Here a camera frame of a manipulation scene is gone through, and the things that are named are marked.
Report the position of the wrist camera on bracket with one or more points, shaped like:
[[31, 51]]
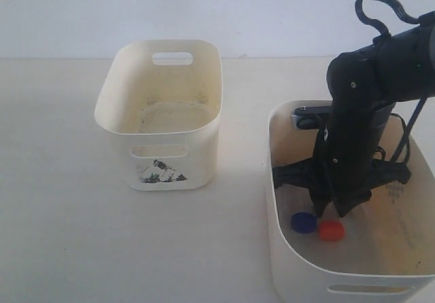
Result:
[[310, 118]]

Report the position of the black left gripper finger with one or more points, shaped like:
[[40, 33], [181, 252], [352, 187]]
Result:
[[348, 202]]

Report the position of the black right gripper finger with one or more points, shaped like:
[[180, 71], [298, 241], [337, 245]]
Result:
[[319, 206]]

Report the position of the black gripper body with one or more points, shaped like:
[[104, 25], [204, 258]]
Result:
[[343, 163]]

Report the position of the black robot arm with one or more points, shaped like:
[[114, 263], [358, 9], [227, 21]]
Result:
[[365, 85]]

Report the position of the orange-capped clear tube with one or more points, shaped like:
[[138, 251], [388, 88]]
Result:
[[331, 230]]

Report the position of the blue-capped clear tube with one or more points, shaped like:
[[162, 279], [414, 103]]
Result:
[[303, 223]]

